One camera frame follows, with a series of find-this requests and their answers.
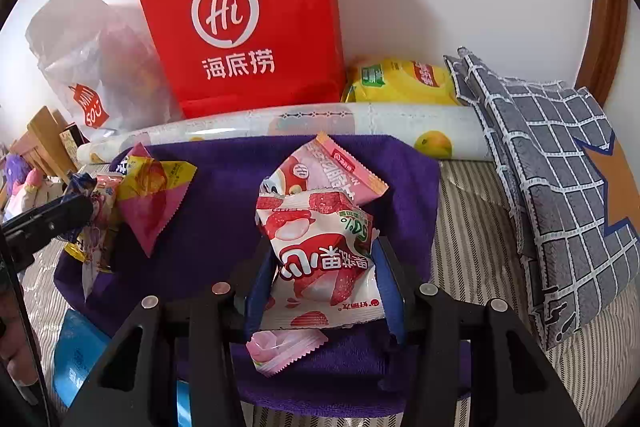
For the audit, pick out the grey checked pillow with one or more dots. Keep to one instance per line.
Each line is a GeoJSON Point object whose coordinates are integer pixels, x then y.
{"type": "Point", "coordinates": [565, 187]}

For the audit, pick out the plush toys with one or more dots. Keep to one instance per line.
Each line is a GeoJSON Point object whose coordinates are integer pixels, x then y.
{"type": "Point", "coordinates": [25, 182]}

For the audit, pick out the white plastic bag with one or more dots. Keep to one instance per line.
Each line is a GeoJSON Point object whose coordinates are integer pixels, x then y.
{"type": "Point", "coordinates": [85, 72]}

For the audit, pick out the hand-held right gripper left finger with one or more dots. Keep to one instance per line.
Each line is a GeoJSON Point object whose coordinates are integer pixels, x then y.
{"type": "Point", "coordinates": [260, 297]}

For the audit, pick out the white red lychee snack packet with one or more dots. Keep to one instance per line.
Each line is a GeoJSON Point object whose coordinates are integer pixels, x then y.
{"type": "Point", "coordinates": [315, 257]}

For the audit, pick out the blue tissue pack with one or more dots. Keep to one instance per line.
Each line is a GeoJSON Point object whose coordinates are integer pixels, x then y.
{"type": "Point", "coordinates": [75, 357]}

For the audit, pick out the pink white snack packet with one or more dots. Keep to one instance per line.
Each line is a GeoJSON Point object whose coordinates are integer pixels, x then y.
{"type": "Point", "coordinates": [100, 217]}

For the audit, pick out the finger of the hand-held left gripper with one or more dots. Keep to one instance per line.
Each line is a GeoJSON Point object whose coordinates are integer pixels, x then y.
{"type": "Point", "coordinates": [45, 223]}

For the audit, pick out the person's left hand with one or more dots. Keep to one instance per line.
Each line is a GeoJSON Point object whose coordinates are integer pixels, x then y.
{"type": "Point", "coordinates": [15, 342]}

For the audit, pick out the yellow snack bag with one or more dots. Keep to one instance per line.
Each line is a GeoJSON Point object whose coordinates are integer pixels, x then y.
{"type": "Point", "coordinates": [400, 82]}

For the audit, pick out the cardboard box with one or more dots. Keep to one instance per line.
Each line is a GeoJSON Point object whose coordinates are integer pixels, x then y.
{"type": "Point", "coordinates": [45, 137]}

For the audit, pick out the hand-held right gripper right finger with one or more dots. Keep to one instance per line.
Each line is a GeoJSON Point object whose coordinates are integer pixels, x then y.
{"type": "Point", "coordinates": [390, 297]}

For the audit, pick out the rolled fruit print mat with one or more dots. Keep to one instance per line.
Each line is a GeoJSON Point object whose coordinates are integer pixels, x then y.
{"type": "Point", "coordinates": [390, 127]}

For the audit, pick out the black pole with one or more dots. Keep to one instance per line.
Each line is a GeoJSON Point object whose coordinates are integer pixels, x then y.
{"type": "Point", "coordinates": [30, 357]}

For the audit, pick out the purple towel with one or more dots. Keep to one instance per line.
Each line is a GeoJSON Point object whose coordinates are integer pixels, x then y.
{"type": "Point", "coordinates": [220, 232]}

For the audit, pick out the brown wooden frame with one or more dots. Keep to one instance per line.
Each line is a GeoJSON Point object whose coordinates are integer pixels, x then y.
{"type": "Point", "coordinates": [605, 32]}

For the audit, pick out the pale pink snack packet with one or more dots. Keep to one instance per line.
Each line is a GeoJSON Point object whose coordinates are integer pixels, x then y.
{"type": "Point", "coordinates": [280, 352]}

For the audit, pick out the yellow pink snack packet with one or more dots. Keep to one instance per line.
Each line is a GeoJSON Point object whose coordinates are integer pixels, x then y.
{"type": "Point", "coordinates": [150, 207]}

